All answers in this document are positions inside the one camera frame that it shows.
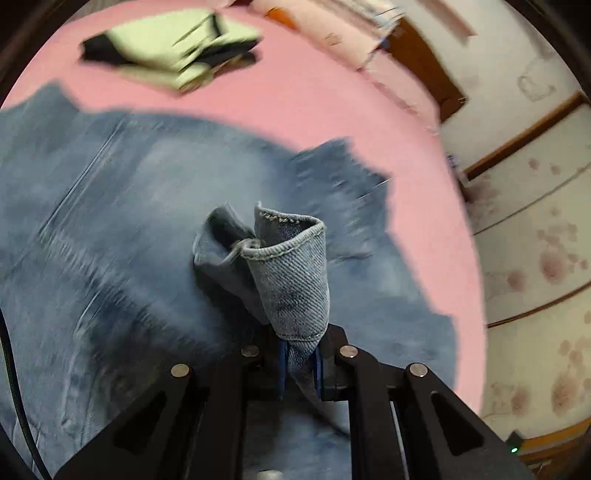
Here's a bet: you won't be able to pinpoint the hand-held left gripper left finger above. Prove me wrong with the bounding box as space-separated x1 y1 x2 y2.
54 330 290 480

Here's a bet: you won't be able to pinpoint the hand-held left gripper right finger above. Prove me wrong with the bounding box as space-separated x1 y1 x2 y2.
313 323 537 480

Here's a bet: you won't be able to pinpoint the blue denim jeans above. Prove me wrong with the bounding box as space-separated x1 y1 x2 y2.
0 83 459 480

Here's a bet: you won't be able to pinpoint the pink bed sheet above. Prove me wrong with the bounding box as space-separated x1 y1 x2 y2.
2 0 488 418

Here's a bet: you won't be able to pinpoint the brown wooden board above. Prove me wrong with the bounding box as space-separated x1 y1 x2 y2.
382 18 468 123

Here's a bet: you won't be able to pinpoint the yellow and black folded garment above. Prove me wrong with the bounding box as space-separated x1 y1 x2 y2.
80 11 265 94

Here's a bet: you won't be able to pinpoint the black cable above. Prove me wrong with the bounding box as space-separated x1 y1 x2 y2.
0 308 52 480

